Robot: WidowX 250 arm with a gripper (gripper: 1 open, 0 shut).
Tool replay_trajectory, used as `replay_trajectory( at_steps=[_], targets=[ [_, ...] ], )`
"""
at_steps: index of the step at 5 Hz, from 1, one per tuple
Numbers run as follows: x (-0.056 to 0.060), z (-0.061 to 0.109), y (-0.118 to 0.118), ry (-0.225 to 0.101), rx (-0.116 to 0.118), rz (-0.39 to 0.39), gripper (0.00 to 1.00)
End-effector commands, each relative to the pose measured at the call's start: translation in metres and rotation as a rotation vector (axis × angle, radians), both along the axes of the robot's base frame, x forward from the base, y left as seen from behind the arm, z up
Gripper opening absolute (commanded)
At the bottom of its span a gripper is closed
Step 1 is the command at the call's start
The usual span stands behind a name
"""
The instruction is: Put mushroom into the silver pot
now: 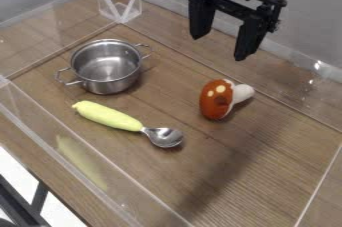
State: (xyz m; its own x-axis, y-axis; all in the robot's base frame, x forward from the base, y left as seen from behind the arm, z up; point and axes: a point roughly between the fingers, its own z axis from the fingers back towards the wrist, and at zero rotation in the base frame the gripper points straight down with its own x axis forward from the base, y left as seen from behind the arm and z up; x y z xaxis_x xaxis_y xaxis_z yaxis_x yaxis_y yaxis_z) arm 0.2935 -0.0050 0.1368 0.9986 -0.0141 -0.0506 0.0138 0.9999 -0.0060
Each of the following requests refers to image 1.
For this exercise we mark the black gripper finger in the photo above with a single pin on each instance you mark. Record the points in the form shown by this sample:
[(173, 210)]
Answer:
[(252, 33), (201, 17)]

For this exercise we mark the silver metal pot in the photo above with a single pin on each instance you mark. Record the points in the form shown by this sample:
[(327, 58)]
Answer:
[(105, 66)]

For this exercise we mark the black metal table frame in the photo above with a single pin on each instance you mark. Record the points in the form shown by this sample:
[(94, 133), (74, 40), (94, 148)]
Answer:
[(21, 213)]

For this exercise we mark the red and white toy mushroom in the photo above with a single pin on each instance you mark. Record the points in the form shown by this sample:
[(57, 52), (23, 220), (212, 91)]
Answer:
[(220, 96)]

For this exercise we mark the spoon with yellow handle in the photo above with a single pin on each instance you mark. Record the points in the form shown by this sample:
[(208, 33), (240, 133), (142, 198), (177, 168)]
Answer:
[(162, 137)]

